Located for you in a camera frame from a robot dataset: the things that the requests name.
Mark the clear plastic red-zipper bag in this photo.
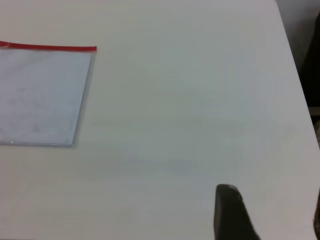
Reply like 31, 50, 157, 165
0, 40, 98, 148

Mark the white paper stack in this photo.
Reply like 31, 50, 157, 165
0, 48, 93, 146

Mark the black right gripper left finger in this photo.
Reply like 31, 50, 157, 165
213, 184, 262, 240

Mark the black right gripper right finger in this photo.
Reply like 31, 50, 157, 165
312, 187, 320, 240

